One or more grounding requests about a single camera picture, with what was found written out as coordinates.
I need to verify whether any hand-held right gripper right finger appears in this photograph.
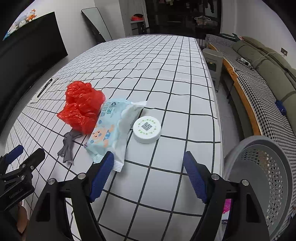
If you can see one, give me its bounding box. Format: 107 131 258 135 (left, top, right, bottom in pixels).
183 151 271 241

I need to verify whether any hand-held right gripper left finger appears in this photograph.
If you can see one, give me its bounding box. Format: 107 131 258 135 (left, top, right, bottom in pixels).
26 151 115 241

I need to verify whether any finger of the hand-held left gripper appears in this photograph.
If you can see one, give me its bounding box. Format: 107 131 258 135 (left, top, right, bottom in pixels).
0 145 24 179
14 148 46 183

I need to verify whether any light blue wet wipes packet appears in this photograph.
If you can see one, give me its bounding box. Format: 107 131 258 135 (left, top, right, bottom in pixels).
84 98 147 172

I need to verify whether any grey perforated plastic basket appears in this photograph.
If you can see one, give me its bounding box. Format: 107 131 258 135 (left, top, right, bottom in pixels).
223 136 296 241

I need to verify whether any person's left hand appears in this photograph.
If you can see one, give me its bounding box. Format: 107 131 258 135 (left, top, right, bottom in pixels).
16 200 28 233

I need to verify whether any black pen on paper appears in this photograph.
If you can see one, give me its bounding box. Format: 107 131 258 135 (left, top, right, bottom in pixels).
30 77 59 103

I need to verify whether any white round jar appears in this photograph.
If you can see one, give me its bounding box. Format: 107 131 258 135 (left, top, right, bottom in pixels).
133 116 162 144

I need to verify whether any red plastic bag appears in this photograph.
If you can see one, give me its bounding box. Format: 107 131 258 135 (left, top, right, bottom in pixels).
57 81 106 135

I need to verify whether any black flat television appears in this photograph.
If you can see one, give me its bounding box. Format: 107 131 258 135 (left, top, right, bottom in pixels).
0 11 68 130

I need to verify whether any houndstooth bench cover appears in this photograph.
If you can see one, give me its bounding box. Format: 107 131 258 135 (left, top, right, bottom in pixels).
205 34 296 223

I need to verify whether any small blue object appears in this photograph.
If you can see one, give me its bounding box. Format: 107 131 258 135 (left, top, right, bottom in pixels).
275 100 287 115

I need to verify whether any grey plastic stool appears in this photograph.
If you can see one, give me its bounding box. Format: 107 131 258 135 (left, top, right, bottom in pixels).
202 48 223 93

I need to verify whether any olive green cushion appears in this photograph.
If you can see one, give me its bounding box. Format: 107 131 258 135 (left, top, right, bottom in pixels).
232 37 296 116

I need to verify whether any row of plush toys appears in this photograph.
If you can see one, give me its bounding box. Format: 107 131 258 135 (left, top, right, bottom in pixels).
3 9 37 40

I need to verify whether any small grey desk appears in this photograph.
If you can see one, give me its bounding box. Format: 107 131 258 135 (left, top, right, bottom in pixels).
130 21 148 36

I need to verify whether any clothes hanger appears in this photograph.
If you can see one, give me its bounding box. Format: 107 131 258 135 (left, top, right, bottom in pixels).
194 16 210 25

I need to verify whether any wooden bench frame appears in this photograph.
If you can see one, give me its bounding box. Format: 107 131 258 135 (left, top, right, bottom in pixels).
207 44 263 136

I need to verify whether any power strip with black cables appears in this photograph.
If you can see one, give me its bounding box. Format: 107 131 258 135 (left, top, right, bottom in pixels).
236 57 253 70

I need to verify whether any white cable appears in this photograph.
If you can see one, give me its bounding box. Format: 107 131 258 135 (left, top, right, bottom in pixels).
253 52 278 67

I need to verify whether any leaning wall mirror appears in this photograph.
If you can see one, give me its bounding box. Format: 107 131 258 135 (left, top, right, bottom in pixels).
81 7 113 44

